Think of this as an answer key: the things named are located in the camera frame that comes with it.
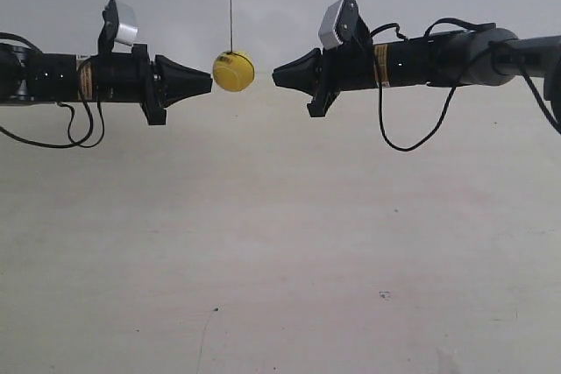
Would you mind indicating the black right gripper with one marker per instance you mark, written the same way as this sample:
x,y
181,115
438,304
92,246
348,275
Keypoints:
x,y
349,67

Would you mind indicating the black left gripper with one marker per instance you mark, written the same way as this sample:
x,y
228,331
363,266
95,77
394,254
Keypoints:
x,y
130,78

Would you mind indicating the yellow tennis ball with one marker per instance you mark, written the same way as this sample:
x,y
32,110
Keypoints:
x,y
233,71

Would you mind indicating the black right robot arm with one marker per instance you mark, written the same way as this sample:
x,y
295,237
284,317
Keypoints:
x,y
491,57

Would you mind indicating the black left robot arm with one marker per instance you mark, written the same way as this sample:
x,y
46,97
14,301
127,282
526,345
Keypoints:
x,y
29,77

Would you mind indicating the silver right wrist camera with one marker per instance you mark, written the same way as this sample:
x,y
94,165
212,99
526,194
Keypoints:
x,y
343,27

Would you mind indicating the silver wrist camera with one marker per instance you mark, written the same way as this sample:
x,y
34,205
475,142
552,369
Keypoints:
x,y
343,27
119,26

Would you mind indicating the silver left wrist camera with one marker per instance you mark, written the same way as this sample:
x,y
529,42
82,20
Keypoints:
x,y
119,26

